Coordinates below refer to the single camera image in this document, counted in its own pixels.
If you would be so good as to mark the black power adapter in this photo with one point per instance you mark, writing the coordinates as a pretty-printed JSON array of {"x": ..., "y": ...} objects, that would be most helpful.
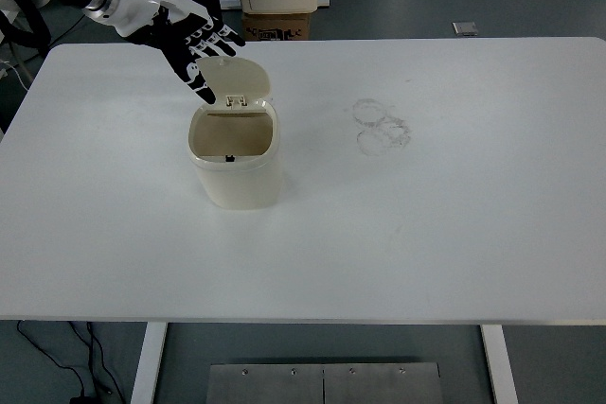
[{"x": 81, "y": 399}]

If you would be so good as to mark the grey metal plate with screws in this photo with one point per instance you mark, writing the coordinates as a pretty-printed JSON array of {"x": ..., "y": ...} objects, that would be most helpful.
[{"x": 284, "y": 387}]

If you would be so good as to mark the cream lidded trash bin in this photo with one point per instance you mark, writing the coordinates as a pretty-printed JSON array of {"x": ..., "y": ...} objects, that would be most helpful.
[{"x": 239, "y": 184}]

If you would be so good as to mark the small grey floor plate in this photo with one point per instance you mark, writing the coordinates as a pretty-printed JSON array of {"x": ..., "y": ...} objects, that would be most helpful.
[{"x": 464, "y": 29}]

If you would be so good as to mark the white stand base bar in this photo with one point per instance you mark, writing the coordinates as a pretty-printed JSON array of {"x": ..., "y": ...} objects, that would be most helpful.
[{"x": 324, "y": 1}]

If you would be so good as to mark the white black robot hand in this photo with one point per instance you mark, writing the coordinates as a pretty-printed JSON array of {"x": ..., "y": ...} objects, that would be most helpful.
[{"x": 137, "y": 6}]

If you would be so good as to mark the white table leg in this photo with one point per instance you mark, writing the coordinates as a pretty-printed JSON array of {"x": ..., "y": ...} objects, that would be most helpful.
[
  {"x": 499, "y": 366},
  {"x": 147, "y": 366}
]

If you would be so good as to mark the brown cardboard box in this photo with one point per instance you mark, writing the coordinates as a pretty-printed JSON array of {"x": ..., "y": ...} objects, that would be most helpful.
[{"x": 274, "y": 28}]

